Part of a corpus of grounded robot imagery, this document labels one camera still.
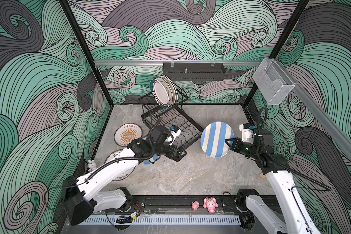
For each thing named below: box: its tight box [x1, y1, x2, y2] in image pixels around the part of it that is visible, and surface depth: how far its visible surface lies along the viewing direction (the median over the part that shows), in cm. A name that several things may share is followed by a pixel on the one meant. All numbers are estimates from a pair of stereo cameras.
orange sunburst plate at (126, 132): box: [113, 122, 143, 147], surface depth 105 cm
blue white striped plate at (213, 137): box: [200, 121, 235, 158], surface depth 79 cm
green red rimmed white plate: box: [150, 78, 170, 109], surface depth 94 cm
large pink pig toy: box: [203, 196, 219, 214], surface depth 73 cm
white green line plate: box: [156, 76, 176, 107], surface depth 83 cm
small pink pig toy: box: [191, 200, 200, 211], surface depth 73 cm
